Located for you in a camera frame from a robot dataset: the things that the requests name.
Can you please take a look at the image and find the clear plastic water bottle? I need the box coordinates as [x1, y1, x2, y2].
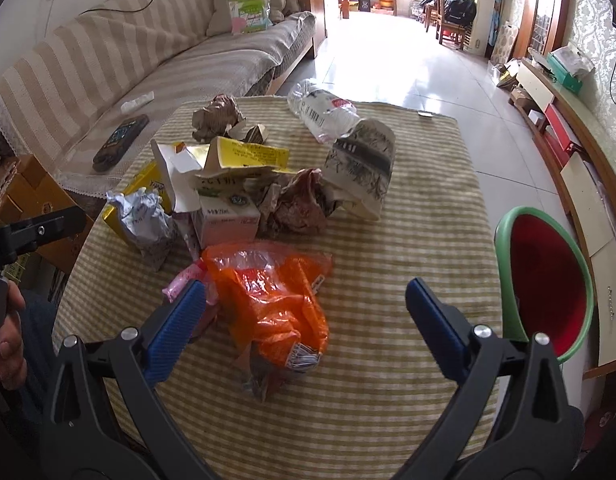
[287, 79, 360, 144]

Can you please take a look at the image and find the green red trash bin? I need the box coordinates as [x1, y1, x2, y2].
[494, 206, 594, 364]

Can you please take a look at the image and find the green pink snack bag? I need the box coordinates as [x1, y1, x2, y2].
[227, 0, 273, 36]

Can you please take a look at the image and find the dark brown cigarette pack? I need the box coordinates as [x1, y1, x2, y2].
[243, 124, 268, 144]

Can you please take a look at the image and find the striped green tablecloth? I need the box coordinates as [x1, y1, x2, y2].
[51, 95, 504, 480]

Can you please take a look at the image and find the yellow cardboard box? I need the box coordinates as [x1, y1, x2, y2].
[102, 159, 172, 244]

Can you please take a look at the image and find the white blue milk carton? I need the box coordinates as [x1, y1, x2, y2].
[172, 190, 260, 260]

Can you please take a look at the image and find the ink painting paper cup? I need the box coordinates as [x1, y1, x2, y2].
[322, 118, 396, 221]

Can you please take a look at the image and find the long wooden tv cabinet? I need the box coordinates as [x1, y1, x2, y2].
[508, 58, 616, 379]

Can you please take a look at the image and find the wooden dining chair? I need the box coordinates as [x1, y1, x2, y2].
[436, 0, 472, 51]

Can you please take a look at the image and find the striped beige sofa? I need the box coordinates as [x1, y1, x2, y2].
[0, 0, 317, 197]

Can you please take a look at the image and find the red brown wrapper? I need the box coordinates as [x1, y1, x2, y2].
[253, 168, 343, 237]

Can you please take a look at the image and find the torn yellow white box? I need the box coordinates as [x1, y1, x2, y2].
[151, 136, 289, 214]

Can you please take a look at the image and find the orange plastic bag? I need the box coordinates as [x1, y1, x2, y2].
[201, 240, 333, 401]

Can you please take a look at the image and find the brown paper ball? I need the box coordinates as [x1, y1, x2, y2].
[192, 94, 245, 143]

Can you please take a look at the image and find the grey white paper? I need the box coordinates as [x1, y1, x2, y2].
[106, 191, 177, 271]

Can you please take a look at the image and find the person's left hand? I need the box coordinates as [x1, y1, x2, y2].
[0, 281, 27, 390]

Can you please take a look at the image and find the long pink snack wrapper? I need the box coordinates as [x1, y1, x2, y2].
[161, 258, 219, 331]

